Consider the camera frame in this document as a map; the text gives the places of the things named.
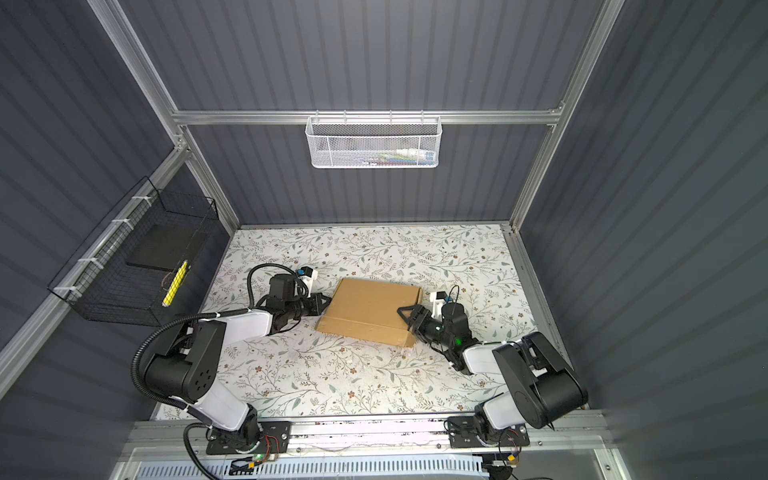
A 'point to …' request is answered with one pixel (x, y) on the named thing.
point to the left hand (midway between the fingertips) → (331, 300)
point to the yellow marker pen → (175, 284)
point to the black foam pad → (167, 245)
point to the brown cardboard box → (370, 311)
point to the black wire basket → (142, 265)
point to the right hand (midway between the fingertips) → (405, 319)
